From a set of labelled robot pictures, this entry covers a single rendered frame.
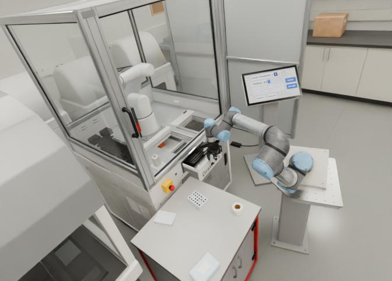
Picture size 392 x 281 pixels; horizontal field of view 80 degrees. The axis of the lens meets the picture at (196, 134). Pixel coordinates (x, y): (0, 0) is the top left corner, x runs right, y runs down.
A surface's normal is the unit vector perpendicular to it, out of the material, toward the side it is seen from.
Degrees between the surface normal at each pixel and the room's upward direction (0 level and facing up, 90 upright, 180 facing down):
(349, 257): 0
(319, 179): 42
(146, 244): 0
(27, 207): 69
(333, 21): 87
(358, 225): 0
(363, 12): 90
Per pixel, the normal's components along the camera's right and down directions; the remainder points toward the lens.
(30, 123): 0.41, -0.45
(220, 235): -0.15, -0.80
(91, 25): 0.80, 0.25
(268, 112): 0.08, 0.57
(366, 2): -0.63, 0.52
